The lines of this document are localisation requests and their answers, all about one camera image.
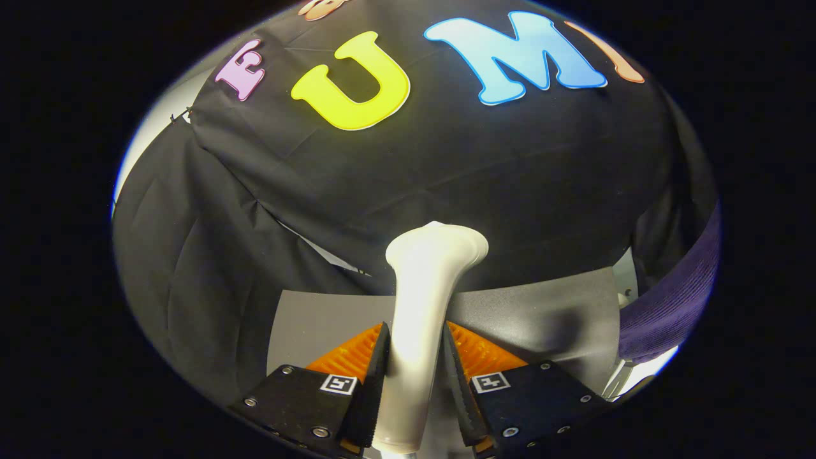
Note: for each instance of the grey drawer cabinet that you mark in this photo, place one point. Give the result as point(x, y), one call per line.
point(535, 319)

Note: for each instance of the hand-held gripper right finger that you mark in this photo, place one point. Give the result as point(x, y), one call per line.
point(454, 382)

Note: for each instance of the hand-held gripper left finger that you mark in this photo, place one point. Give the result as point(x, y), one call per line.
point(376, 382)

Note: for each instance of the white garment steamer head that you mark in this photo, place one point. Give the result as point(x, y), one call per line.
point(421, 306)

